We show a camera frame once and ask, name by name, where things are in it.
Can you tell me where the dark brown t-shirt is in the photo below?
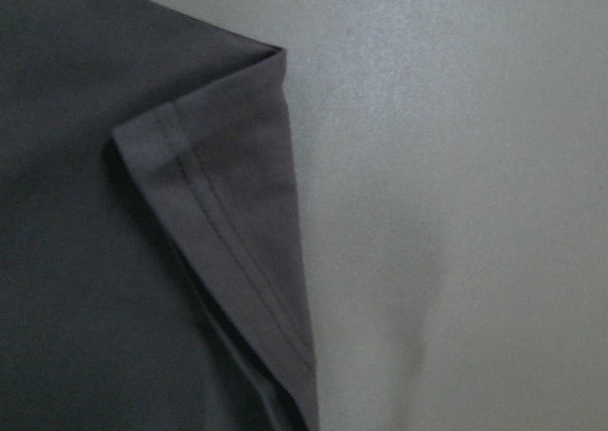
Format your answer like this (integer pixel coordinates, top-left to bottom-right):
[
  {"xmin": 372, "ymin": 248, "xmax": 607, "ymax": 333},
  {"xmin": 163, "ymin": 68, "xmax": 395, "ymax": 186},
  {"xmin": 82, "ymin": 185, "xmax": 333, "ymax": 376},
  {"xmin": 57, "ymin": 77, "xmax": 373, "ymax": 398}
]
[{"xmin": 1, "ymin": 0, "xmax": 319, "ymax": 430}]

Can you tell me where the brown paper table cover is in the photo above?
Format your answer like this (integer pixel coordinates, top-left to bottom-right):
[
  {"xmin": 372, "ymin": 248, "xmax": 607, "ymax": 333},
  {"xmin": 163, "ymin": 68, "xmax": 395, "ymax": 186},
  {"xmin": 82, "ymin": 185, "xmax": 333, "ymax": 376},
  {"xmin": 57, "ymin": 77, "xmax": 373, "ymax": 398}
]
[{"xmin": 153, "ymin": 0, "xmax": 607, "ymax": 430}]

